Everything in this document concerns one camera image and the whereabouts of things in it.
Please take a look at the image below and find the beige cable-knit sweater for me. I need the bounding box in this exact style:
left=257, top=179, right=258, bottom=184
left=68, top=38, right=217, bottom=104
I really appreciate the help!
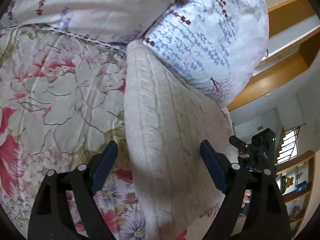
left=124, top=41, right=238, bottom=239

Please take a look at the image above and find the person's right hand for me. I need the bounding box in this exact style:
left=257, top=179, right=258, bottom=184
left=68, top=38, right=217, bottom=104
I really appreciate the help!
left=241, top=190, right=251, bottom=208

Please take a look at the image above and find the window with grille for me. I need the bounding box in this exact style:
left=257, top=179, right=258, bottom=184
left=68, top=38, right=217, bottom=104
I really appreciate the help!
left=276, top=126, right=300, bottom=164

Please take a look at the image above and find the wooden bookshelf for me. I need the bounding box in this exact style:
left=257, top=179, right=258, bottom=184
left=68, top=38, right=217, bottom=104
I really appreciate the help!
left=276, top=150, right=316, bottom=238

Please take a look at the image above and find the floral bed quilt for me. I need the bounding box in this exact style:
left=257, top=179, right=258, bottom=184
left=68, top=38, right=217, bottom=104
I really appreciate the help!
left=0, top=24, right=226, bottom=240

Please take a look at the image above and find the wooden headboard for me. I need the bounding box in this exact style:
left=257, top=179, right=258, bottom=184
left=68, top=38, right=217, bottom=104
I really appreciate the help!
left=228, top=0, right=319, bottom=111

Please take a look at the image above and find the white blue-flowered right pillow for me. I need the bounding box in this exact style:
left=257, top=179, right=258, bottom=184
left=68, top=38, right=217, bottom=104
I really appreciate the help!
left=144, top=0, right=269, bottom=108

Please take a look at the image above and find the pale pink left pillow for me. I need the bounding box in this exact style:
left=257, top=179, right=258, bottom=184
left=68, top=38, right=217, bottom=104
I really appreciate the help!
left=1, top=0, right=176, bottom=43

